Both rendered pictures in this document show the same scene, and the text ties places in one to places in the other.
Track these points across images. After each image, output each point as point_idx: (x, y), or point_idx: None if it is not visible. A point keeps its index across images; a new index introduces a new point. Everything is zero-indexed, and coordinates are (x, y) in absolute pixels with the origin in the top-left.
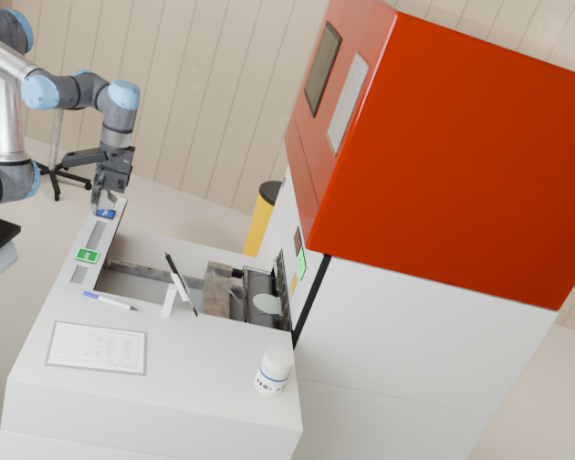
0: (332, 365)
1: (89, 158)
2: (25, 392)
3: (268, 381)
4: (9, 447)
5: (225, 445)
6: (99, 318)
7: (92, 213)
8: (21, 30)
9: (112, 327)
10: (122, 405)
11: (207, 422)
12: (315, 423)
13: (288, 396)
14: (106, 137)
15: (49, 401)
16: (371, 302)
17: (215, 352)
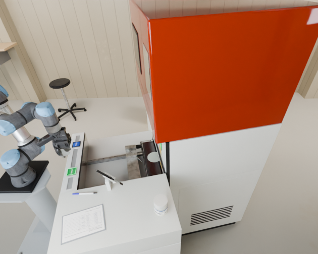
0: (188, 177)
1: (47, 139)
2: None
3: (159, 211)
4: None
5: (151, 244)
6: (81, 204)
7: (63, 157)
8: None
9: (88, 207)
10: (99, 250)
11: (139, 241)
12: (190, 196)
13: (171, 211)
14: (47, 130)
15: None
16: (195, 151)
17: (135, 200)
